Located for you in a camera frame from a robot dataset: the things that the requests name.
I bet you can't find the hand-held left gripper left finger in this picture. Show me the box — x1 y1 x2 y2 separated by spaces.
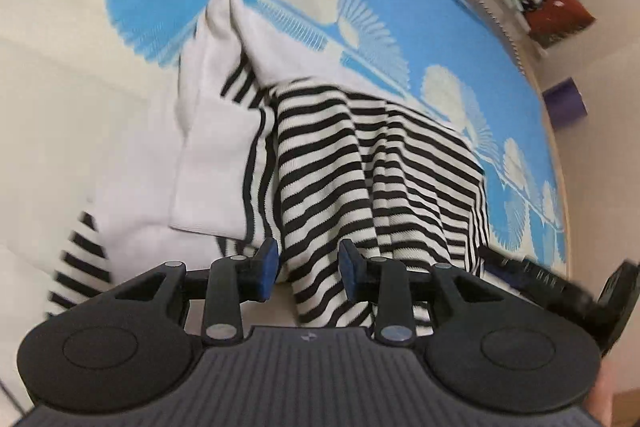
112 237 280 346

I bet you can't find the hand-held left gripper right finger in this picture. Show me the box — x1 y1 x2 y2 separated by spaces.
339 239 494 347

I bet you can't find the purple box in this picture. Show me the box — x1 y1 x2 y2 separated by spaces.
542 77 589 128

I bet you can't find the red bag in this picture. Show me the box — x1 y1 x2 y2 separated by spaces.
524 0 598 48

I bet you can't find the black white striped shirt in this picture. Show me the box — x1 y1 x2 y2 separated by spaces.
47 0 494 344

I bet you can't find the blue white printed blanket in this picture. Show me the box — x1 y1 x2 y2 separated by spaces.
0 0 571 408

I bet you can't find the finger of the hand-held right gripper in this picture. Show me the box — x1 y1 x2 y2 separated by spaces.
477 246 595 314

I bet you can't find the person's right forearm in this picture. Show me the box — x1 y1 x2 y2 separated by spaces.
589 356 640 427

